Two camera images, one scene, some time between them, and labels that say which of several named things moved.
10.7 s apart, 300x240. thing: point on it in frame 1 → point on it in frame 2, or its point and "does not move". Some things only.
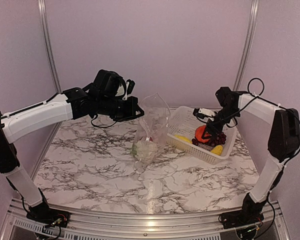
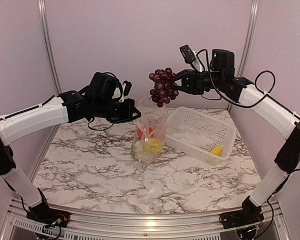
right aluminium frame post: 252,30 does not move
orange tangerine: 199,133 → 140,133
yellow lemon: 217,150 does not move
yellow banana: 184,138 → 154,145
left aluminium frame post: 49,44 does not move
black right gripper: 208,128 → 193,81
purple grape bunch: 219,139 → 164,90
